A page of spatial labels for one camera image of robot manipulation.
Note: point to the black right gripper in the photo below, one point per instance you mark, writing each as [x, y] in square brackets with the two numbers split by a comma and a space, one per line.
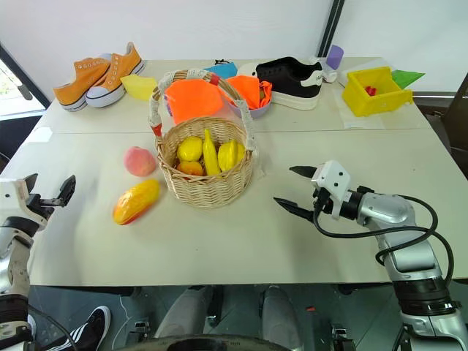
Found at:
[322, 200]

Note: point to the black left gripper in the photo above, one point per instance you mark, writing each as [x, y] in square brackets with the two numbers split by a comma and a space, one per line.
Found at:
[33, 203]

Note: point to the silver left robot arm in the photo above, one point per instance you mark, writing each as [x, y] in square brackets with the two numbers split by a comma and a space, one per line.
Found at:
[14, 263]

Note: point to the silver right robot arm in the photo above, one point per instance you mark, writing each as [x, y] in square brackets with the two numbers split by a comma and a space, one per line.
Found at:
[409, 256]

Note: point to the small orange fruit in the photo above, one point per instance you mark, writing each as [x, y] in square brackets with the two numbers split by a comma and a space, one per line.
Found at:
[190, 168]

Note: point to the yellow orange mango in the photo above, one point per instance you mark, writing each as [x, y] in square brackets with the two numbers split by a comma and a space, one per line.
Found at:
[136, 202]

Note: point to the purple bowl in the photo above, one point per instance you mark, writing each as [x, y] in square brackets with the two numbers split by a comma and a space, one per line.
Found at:
[260, 109]

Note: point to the white paper sheet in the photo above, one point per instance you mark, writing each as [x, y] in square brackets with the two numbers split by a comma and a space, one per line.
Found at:
[356, 120]

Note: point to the pink peach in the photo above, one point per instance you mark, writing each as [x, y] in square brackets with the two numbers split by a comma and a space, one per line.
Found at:
[139, 161]

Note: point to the yellow banana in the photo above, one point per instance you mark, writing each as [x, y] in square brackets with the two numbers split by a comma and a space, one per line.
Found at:
[211, 157]

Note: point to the orange canvas sneaker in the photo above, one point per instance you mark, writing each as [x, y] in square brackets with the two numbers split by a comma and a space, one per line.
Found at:
[78, 82]
[115, 78]

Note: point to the black sneaker white sole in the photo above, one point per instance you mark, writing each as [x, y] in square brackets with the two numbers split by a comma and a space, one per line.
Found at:
[289, 82]

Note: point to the orange crumpled cloth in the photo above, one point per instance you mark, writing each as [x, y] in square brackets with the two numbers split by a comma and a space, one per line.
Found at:
[248, 89]

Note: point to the yellow lemon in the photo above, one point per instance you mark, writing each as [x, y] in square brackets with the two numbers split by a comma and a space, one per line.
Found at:
[190, 148]

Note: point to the yellow plastic box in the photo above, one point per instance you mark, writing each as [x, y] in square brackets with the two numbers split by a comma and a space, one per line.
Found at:
[378, 100]

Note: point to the small red object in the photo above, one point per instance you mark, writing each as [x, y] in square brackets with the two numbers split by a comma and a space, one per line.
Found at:
[371, 90]

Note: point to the grey rounded robot leg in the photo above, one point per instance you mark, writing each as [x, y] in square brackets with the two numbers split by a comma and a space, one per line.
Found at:
[279, 314]
[184, 311]

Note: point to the yellow folded paper piece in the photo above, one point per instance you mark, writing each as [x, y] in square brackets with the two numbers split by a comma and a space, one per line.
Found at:
[138, 86]

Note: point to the orange cloth bag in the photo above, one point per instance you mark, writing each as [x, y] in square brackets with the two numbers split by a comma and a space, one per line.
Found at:
[195, 100]

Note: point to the purple cup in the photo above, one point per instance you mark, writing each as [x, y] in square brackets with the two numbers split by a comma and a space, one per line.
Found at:
[334, 57]

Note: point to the blue cloth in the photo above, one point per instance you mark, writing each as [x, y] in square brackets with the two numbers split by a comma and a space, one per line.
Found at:
[221, 69]

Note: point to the black striped sneaker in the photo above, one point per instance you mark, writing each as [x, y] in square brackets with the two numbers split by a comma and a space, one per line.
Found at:
[86, 331]

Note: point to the green paper piece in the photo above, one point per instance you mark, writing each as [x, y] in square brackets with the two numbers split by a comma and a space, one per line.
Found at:
[407, 77]

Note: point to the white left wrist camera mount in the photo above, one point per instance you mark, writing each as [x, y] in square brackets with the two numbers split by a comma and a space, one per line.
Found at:
[16, 190]

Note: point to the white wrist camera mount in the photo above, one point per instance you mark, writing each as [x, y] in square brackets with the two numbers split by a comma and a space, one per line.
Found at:
[16, 190]
[334, 179]

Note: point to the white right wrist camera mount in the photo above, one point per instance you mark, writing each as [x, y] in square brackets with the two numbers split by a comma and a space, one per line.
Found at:
[334, 179]

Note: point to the dark window frame post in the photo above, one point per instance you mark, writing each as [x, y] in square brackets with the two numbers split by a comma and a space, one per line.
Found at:
[331, 27]

